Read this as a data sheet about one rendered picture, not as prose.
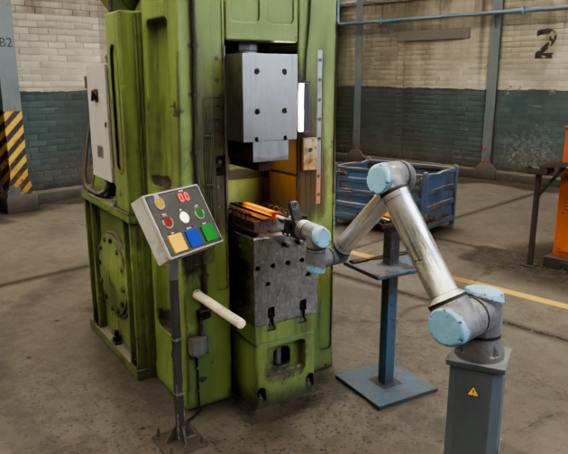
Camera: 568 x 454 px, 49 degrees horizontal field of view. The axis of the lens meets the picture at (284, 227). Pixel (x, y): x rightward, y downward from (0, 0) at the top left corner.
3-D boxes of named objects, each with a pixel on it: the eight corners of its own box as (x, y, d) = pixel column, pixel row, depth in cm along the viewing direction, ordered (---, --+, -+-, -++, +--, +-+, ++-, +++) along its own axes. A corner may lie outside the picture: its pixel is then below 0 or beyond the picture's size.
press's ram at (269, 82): (311, 138, 305) (312, 54, 295) (243, 142, 284) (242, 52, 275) (267, 131, 339) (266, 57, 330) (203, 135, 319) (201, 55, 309)
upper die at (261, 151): (288, 159, 300) (288, 140, 298) (252, 162, 289) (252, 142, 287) (245, 150, 334) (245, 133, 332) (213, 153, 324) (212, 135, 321)
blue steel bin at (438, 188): (456, 228, 694) (460, 165, 677) (423, 242, 635) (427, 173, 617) (366, 213, 768) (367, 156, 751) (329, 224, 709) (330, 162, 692)
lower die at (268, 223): (288, 230, 308) (288, 213, 306) (253, 235, 298) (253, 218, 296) (246, 214, 343) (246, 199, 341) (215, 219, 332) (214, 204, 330)
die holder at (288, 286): (317, 312, 322) (318, 229, 311) (254, 327, 302) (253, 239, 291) (262, 282, 367) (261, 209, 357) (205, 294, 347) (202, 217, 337)
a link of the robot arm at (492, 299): (508, 331, 240) (513, 287, 236) (486, 343, 229) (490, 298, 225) (473, 319, 251) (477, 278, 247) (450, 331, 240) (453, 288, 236)
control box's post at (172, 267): (186, 441, 288) (177, 217, 263) (178, 444, 286) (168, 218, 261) (182, 438, 292) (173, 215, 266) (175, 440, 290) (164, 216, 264)
